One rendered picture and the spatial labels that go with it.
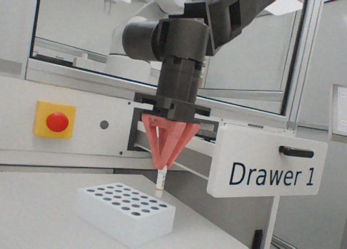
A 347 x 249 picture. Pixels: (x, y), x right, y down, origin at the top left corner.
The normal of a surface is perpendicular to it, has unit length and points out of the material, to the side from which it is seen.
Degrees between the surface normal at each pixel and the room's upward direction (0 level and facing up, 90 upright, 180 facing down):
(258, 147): 90
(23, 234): 0
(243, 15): 102
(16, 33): 90
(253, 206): 90
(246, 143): 90
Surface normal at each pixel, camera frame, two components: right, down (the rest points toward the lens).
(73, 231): 0.18, -0.98
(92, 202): -0.58, -0.05
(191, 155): -0.83, -0.11
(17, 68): 0.53, 0.15
